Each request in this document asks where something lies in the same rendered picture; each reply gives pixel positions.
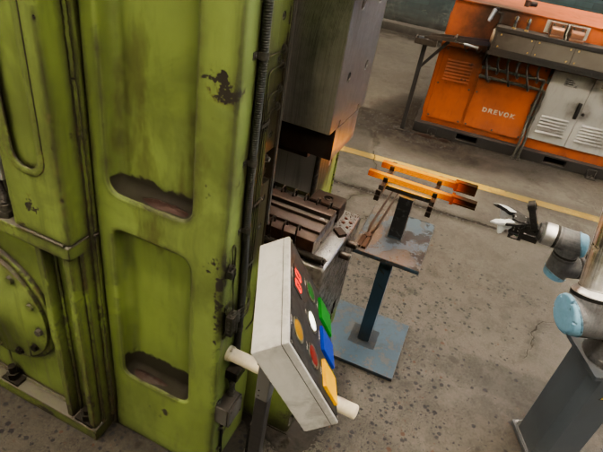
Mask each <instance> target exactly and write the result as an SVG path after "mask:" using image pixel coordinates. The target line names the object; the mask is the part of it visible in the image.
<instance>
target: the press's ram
mask: <svg viewBox="0 0 603 452"><path fill-rule="evenodd" d="M386 3H387V0H297V5H296V13H295V20H294V25H293V40H292V47H291V54H290V61H289V68H288V75H287V83H286V89H285V96H284V110H283V116H282V120H283V121H285V122H288V123H291V124H294V125H297V126H302V127H305V128H308V129H310V130H313V131H316V132H320V133H322V134H325V135H331V134H332V133H333V132H334V131H335V130H336V129H337V127H338V126H340V125H342V124H343V123H344V122H345V121H346V120H347V119H348V118H349V117H350V116H351V115H353V113H354V112H355V111H356V110H357V109H358V108H360V107H361V106H362V104H363V103H364V101H365V96H366V92H367V88H368V84H369V80H370V76H371V69H372V64H373V60H374V56H375V52H376V47H377V44H378V40H379V35H380V28H381V24H382V20H383V16H384V12H385V8H386Z"/></svg>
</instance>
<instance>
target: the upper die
mask: <svg viewBox="0 0 603 452"><path fill-rule="evenodd" d="M358 111H359V109H357V110H356V111H355V112H354V113H353V115H351V116H350V117H349V118H348V119H347V120H346V121H345V122H344V123H343V124H342V125H340V126H338V127H337V129H336V130H335V131H334V132H333V133H332V134H331V135H325V134H322V133H320V132H316V131H313V130H310V129H308V128H305V127H302V126H297V125H294V124H291V123H288V122H285V121H283V120H282V124H281V131H280V138H279V143H280V144H282V145H285V146H288V147H291V148H293V149H296V150H299V151H302V152H306V153H309V154H312V155H315V156H318V157H320V158H323V159H326V160H329V161H330V160H331V159H332V158H333V157H334V156H335V155H336V154H337V153H338V152H339V151H340V150H341V149H342V148H343V147H344V146H345V145H346V144H347V143H348V142H349V141H350V139H351V138H352V137H353V135H354V128H355V123H356V119H357V115H358Z"/></svg>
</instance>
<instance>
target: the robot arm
mask: <svg viewBox="0 0 603 452"><path fill-rule="evenodd" d="M494 205H495V206H496V207H498V208H500V209H501V211H500V218H501V219H493V220H491V221H490V222H491V223H494V224H498V225H497V233H502V232H503V231H504V230H505V229H508V232H509V233H508V235H507V237H508V238H511V239H515V238H512V237H511V236H512V235H513V234H514V236H518V237H517V238H516V240H518V241H520V240H521V239H523V240H526V241H528V242H531V243H534V244H536V243H537V241H538V243H540V244H543V245H546V246H549V247H551V248H553V251H552V253H551V255H550V257H549V258H548V259H547V261H546V263H545V266H544V268H543V272H544V274H545V275H546V277H548V278H549V279H551V280H552V281H554V282H557V283H562V282H564V281H565V278H569V279H578V280H579V281H578V282H576V283H573V284H572V285H571V288H570V290H569V293H567V292H565V293H561V294H559V295H558V296H557V298H556V299H555V303H554V305H555V306H554V308H553V313H554V320H555V323H556V326H557V327H558V329H559V330H560V331H561V332H562V333H563V334H565V335H570V336H574V337H581V338H585V339H584V340H583V342H582V349H583V351H584V353H585V355H586V356H587V357H588V359H589V360H590V361H591V362H592V363H594V364H595V365H596V366H597V367H599V368H600V369H603V210H602V213H601V215H600V218H599V223H598V226H597V228H596V231H595V234H594V237H593V240H592V242H591V245H590V237H589V235H587V234H584V233H581V232H578V231H576V230H571V229H568V228H565V227H563V226H560V225H557V224H554V223H552V222H546V223H543V222H541V223H540V224H539V226H538V219H537V203H536V200H533V201H529V203H528V206H527V208H528V211H529V217H527V216H526V215H524V214H522V213H521V212H519V211H517V210H515V209H513V208H511V207H508V206H506V205H503V204H494ZM505 218H509V219H506V220H504V219H505ZM589 245H590V251H589V253H588V254H587V255H586V253H587V251H588V248H589ZM585 255H586V256H585Z"/></svg>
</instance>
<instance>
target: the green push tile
mask: <svg viewBox="0 0 603 452"><path fill-rule="evenodd" d="M318 303H319V320H320V321H321V323H322V325H323V326H324V328H325V330H326V332H327V333H328V336H329V337H331V336H332V332H331V321H330V315H329V313H328V310H327V308H326V306H325V304H324V302H323V301H322V299H321V297H318Z"/></svg>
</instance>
